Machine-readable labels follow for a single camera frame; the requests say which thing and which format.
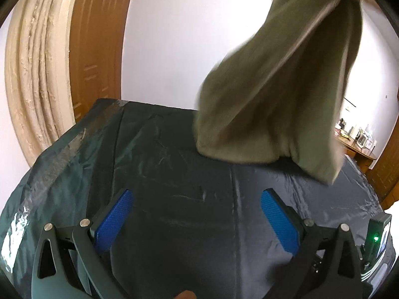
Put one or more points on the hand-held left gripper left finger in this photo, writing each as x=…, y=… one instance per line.
x=113, y=221

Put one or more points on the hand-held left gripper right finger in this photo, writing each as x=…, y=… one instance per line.
x=279, y=221

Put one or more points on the brown and green fleece robe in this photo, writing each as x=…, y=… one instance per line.
x=265, y=99

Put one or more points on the person's left hand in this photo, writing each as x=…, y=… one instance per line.
x=186, y=295

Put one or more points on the white quilt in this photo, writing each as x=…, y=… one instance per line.
x=393, y=206

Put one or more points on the wooden desk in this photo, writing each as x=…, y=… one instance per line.
x=358, y=153

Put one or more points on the clear tape strip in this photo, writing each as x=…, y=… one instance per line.
x=62, y=155

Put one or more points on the dark bed sheet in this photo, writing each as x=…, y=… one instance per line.
x=187, y=177

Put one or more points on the brown wooden door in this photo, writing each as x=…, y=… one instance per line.
x=93, y=53

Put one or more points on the beige curtain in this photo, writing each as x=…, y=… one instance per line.
x=34, y=68

